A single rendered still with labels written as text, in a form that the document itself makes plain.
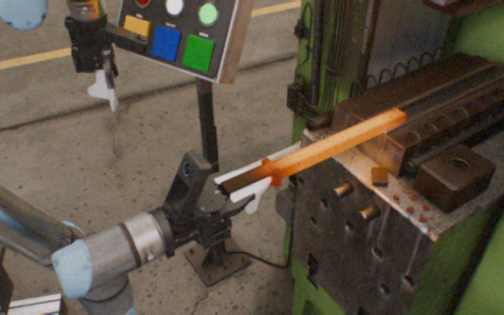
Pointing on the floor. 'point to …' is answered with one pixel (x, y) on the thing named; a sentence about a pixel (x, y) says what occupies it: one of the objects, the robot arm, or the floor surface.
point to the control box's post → (207, 130)
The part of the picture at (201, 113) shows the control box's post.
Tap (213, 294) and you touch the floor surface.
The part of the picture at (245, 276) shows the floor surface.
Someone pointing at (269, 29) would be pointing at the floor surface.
